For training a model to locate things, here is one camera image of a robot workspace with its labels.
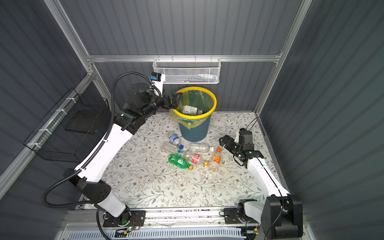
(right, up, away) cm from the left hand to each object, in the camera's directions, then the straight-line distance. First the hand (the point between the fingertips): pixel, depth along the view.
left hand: (172, 90), depth 67 cm
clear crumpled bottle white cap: (+13, -30, +27) cm, 43 cm away
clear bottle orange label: (+23, -37, +22) cm, 49 cm away
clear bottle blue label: (-4, -25, +32) cm, 40 cm away
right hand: (+28, -26, +18) cm, 42 cm away
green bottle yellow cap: (+1, -37, +20) cm, 42 cm away
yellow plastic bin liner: (+13, +2, +32) cm, 34 cm away
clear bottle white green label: (+6, -5, +32) cm, 33 cm away
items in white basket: (+13, +15, +27) cm, 33 cm away
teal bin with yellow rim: (+13, -20, +35) cm, 43 cm away
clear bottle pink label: (+12, -37, +22) cm, 45 cm away
